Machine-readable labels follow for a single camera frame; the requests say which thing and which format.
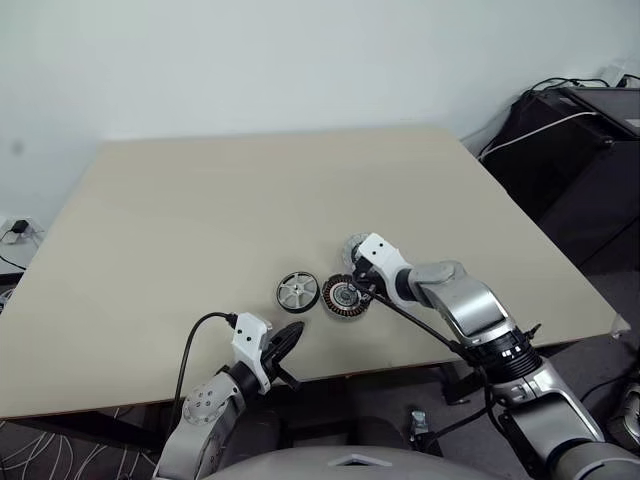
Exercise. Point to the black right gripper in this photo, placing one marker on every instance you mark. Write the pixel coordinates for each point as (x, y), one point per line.
(367, 277)

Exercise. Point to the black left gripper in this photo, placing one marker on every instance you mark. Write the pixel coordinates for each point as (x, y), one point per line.
(272, 357)

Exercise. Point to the silver motor cover circuit board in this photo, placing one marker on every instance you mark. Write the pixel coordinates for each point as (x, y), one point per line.
(350, 247)

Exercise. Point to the silver stator housing copper coils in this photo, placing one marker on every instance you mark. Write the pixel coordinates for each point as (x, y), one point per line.
(340, 300)

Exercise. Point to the black rimmed silver rotor wheel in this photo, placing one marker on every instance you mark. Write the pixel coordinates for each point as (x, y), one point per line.
(297, 291)

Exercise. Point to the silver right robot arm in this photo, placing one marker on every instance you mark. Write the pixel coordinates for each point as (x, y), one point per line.
(470, 295)

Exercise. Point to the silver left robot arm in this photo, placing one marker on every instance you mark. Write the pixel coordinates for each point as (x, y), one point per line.
(205, 400)

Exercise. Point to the grey robot torso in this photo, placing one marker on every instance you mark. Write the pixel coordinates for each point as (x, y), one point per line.
(350, 465)

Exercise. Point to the black equipment cabinet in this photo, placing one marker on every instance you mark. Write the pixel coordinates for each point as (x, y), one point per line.
(560, 185)

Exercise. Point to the clear table corner guard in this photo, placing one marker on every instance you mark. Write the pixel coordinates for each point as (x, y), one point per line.
(620, 327)

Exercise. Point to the white power strip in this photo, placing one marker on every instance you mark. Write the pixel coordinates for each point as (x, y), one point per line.
(32, 235)

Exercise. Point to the black power adapter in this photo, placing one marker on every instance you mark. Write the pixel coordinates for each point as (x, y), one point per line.
(20, 226)

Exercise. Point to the grey floor device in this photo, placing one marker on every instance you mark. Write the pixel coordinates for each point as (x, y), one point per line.
(627, 420)

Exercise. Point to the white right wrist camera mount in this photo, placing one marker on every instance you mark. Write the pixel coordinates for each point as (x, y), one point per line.
(380, 252)

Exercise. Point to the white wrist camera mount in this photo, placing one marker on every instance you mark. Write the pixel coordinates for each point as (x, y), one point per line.
(247, 332)
(380, 252)

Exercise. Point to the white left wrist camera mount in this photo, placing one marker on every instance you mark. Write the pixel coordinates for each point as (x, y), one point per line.
(247, 332)

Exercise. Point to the metal caster bracket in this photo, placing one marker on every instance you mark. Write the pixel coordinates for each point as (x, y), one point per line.
(422, 430)

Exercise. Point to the white wall socket box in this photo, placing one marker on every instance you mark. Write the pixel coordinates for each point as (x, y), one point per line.
(617, 70)

